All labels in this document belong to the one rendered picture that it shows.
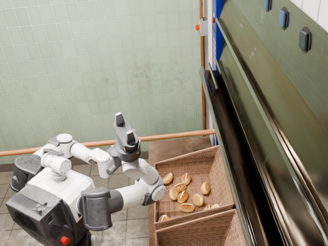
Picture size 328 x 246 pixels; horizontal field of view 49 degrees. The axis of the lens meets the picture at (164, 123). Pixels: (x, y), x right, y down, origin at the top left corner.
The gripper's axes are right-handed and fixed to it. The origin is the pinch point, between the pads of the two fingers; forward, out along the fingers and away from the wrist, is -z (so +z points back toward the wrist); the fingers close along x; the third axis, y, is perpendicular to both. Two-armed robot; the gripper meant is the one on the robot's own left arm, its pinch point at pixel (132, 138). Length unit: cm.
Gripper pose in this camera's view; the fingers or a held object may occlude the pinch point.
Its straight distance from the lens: 192.4
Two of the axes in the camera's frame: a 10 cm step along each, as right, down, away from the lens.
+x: 0.8, 8.2, 5.6
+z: -5.2, 5.2, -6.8
